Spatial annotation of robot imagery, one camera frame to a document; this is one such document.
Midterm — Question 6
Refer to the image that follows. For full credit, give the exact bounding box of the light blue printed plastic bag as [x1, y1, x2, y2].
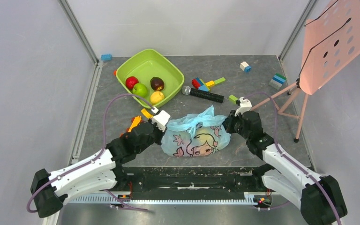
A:
[161, 106, 231, 157]

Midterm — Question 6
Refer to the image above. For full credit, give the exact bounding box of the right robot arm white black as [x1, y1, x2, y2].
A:
[223, 110, 348, 225]

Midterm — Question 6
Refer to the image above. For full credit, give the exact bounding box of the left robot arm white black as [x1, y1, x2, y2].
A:
[27, 119, 166, 218]

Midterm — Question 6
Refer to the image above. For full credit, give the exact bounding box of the yellow fake fruit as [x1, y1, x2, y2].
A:
[150, 91, 165, 105]

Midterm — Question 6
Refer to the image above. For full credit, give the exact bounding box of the green fake apple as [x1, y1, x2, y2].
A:
[132, 83, 149, 98]

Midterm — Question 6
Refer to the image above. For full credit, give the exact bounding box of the dark purple fake fruit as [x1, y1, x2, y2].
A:
[150, 77, 165, 91]

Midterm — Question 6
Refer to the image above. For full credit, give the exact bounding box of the red fake apple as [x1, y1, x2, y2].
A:
[125, 76, 139, 90]

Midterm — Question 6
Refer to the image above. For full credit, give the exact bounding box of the orange toy car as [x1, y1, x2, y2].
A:
[120, 116, 143, 136]

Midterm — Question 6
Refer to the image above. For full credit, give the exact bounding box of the yellow curved toy block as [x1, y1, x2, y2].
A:
[141, 108, 153, 120]

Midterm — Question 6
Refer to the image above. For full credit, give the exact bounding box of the small green toy block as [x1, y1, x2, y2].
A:
[228, 95, 238, 105]

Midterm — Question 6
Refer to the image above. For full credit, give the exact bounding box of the grey blue green block stack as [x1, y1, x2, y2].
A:
[269, 73, 287, 90]

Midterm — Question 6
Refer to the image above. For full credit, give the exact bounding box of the black toy microphone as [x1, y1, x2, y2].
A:
[181, 86, 224, 103]

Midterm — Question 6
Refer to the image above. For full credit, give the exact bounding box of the white blue toy block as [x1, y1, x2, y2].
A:
[240, 61, 251, 73]

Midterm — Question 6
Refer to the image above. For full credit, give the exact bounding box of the multicolour toy block stack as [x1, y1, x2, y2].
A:
[192, 77, 226, 91]

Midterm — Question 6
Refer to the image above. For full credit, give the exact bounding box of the pink music stand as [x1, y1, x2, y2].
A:
[250, 0, 360, 143]

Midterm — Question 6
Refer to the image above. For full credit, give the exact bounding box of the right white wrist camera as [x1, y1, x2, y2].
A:
[234, 97, 252, 117]

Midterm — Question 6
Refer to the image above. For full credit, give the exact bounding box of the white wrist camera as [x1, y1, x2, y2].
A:
[234, 97, 252, 117]
[151, 107, 171, 133]

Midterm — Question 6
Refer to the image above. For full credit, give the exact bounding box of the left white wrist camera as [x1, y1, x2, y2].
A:
[151, 107, 171, 133]

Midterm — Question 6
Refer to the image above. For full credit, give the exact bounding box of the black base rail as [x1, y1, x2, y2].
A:
[111, 167, 273, 200]

